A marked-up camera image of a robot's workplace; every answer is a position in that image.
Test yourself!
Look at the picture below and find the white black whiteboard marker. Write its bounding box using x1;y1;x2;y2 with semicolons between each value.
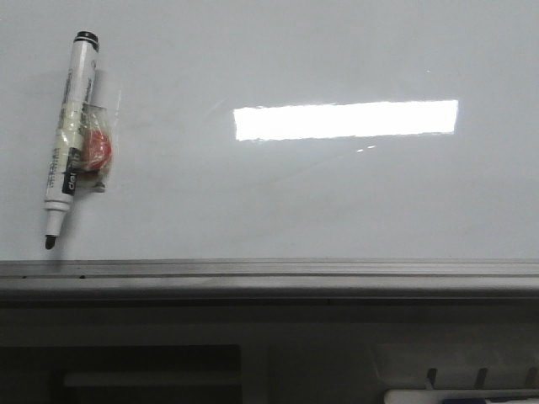
45;30;99;250

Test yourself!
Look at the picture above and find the white whiteboard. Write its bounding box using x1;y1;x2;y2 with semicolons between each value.
1;1;538;260

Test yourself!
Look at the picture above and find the grey aluminium whiteboard frame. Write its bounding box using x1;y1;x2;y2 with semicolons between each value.
1;258;538;306

